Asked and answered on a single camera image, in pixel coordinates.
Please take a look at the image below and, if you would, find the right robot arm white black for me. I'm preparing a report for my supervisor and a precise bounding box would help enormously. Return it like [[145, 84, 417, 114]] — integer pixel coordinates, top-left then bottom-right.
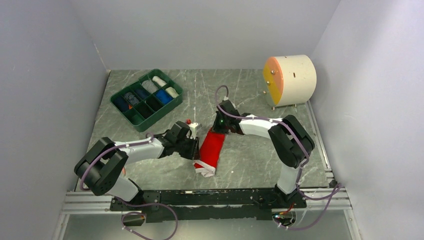
[[212, 99, 315, 208]]

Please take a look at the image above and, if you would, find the black rolled sock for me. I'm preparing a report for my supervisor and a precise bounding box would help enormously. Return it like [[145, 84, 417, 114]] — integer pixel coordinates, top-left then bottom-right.
[[145, 95, 164, 112]]

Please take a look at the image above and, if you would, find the grey striped rolled sock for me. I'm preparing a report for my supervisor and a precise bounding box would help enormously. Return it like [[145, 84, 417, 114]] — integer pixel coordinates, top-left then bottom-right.
[[141, 79, 160, 94]]

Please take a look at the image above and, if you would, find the white rolled sock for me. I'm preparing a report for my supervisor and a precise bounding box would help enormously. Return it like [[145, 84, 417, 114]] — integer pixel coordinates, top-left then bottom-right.
[[152, 76, 167, 87]]

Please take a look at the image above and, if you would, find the red white underwear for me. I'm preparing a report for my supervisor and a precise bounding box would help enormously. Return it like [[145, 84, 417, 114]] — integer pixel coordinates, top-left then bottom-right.
[[193, 128, 226, 178]]

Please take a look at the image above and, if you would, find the cream rolled sock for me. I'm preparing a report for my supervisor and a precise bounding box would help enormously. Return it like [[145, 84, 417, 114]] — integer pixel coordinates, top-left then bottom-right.
[[165, 87, 179, 99]]

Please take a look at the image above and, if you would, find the bright blue rolled sock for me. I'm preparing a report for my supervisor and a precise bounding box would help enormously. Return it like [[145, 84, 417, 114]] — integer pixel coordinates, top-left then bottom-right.
[[155, 89, 173, 105]]

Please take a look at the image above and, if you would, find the cream round cabinet orange front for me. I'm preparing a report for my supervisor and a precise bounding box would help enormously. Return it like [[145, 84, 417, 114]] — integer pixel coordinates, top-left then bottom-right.
[[262, 54, 317, 108]]

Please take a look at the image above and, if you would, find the green compartment organizer tray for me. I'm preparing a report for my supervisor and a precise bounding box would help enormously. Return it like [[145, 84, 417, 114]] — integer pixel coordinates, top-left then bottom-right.
[[109, 68, 184, 132]]

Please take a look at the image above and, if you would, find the navy blue rolled sock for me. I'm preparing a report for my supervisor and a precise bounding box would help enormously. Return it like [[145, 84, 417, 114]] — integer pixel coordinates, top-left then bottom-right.
[[134, 88, 151, 100]]

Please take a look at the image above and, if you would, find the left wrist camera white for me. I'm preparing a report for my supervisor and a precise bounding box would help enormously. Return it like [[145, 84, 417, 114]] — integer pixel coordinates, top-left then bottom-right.
[[185, 119, 201, 139]]

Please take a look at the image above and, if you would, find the dark blue rolled sock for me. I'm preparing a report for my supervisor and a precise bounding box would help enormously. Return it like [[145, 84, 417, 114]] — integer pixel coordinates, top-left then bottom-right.
[[113, 96, 131, 113]]

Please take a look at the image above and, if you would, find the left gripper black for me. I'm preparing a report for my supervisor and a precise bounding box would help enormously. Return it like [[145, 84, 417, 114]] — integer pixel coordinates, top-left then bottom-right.
[[175, 134, 201, 160]]

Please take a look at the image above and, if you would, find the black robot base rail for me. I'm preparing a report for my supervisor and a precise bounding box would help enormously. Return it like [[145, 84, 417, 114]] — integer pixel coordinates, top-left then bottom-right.
[[110, 186, 307, 223]]

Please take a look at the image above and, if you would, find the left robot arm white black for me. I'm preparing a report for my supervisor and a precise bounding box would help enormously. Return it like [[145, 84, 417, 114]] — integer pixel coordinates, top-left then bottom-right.
[[74, 121, 201, 210]]

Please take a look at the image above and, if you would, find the dark striped rolled sock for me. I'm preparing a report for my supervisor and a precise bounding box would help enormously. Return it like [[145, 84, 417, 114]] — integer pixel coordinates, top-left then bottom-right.
[[123, 92, 140, 107]]

